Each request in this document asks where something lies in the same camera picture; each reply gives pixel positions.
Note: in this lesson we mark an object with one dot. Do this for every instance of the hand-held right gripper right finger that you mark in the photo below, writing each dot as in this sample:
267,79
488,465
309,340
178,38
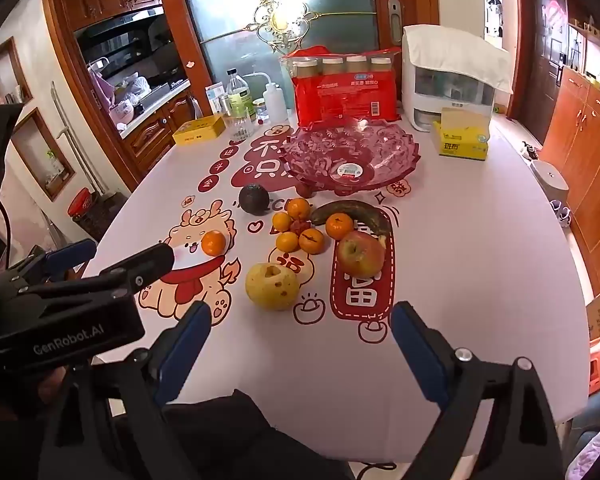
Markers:
415,350

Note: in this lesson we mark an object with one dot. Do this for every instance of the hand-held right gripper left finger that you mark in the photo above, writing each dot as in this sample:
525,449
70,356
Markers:
187,345

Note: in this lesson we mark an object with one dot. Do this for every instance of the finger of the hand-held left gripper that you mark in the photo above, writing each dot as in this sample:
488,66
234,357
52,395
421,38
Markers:
130,272
72,255

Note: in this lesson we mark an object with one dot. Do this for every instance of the yellow pear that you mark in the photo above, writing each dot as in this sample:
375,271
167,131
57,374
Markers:
272,286

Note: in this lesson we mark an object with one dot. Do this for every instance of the red apple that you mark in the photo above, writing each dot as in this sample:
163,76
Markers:
360,256

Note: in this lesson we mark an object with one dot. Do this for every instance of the dark avocado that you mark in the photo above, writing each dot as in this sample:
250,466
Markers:
254,199

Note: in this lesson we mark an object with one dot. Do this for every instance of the overripe brown banana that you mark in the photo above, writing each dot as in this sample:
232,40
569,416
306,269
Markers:
365,210

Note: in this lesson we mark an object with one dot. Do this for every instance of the pink glass fruit bowl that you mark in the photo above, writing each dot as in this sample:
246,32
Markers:
350,152

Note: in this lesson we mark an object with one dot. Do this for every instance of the red lidded jar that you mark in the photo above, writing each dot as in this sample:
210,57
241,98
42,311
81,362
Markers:
82,207

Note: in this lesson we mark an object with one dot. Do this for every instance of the person's dark clothing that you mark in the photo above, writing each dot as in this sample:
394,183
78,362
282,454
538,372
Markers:
240,435

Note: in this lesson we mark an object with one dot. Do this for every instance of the yellow tin box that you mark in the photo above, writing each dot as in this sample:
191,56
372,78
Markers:
199,130

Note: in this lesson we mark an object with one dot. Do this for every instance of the small red fruit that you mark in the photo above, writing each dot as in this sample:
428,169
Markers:
295,227

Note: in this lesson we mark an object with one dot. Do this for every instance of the pink plastic bag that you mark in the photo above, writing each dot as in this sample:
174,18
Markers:
102,85

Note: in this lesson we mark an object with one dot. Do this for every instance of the clear drinking glass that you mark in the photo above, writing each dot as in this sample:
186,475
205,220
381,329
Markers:
240,130

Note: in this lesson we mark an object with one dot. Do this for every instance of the clear bottle with green label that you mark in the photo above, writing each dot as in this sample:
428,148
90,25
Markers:
239,100

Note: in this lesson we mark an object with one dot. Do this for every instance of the small glass jar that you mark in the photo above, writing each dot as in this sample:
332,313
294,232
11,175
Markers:
261,110

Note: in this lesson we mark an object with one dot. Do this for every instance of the white trash bin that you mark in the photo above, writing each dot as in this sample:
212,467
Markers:
552,182

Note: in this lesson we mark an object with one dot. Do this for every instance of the yellow tissue box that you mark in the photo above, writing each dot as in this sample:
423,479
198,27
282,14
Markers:
462,135

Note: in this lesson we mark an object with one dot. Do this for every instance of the white squeeze bottle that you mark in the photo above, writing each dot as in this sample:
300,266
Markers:
275,102

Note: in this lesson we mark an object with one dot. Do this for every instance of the white countertop dispenser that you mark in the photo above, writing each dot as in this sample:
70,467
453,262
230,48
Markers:
445,95

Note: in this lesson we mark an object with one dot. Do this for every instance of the wooden sideboard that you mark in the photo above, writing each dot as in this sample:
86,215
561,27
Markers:
585,150

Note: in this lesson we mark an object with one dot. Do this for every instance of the red pack of jars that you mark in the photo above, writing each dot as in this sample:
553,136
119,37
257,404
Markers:
345,90

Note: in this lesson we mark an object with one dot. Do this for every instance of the white cloth cover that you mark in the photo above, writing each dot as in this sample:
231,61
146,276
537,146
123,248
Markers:
460,50

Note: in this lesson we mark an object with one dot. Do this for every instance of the dark wooden door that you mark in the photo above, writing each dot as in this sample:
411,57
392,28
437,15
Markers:
545,50

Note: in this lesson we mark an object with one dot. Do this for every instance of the frosted glass door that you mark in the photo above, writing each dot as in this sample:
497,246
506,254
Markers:
320,5

